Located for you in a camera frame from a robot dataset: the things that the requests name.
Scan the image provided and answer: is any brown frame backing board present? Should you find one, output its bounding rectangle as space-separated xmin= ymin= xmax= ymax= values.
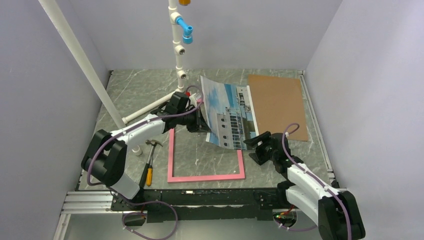
xmin=247 ymin=74 xmax=309 ymax=142

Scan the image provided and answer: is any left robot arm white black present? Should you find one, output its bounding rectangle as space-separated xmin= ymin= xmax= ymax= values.
xmin=81 ymin=92 xmax=211 ymax=210

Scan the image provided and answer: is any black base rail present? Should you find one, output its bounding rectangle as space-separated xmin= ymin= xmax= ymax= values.
xmin=110 ymin=187 xmax=294 ymax=223

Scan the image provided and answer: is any blue pipe nozzle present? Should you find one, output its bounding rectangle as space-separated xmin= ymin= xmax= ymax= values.
xmin=175 ymin=16 xmax=193 ymax=44

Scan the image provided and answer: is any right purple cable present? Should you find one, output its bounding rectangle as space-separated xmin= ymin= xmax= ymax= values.
xmin=273 ymin=123 xmax=353 ymax=240

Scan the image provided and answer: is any purple cable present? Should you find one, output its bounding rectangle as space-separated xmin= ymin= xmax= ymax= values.
xmin=86 ymin=85 xmax=205 ymax=240
xmin=273 ymin=123 xmax=353 ymax=240

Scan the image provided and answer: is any orange pipe nozzle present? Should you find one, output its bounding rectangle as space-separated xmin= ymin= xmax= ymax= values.
xmin=178 ymin=0 xmax=191 ymax=6

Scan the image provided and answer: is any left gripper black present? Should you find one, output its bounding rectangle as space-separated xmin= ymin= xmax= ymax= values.
xmin=177 ymin=105 xmax=212 ymax=133

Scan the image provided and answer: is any pink photo frame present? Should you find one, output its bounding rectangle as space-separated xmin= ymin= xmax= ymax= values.
xmin=167 ymin=128 xmax=246 ymax=183

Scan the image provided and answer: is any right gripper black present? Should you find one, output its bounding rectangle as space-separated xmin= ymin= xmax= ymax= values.
xmin=243 ymin=131 xmax=278 ymax=165

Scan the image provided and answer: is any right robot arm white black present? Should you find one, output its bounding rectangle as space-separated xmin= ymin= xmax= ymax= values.
xmin=244 ymin=131 xmax=366 ymax=240

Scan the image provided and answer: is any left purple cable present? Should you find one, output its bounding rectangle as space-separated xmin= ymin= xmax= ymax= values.
xmin=86 ymin=85 xmax=205 ymax=240

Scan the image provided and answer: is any white pvc pipe structure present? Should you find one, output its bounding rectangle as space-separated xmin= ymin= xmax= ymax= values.
xmin=39 ymin=0 xmax=187 ymax=129

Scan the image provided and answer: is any building photo print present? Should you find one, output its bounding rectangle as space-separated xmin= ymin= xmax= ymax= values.
xmin=200 ymin=76 xmax=259 ymax=150

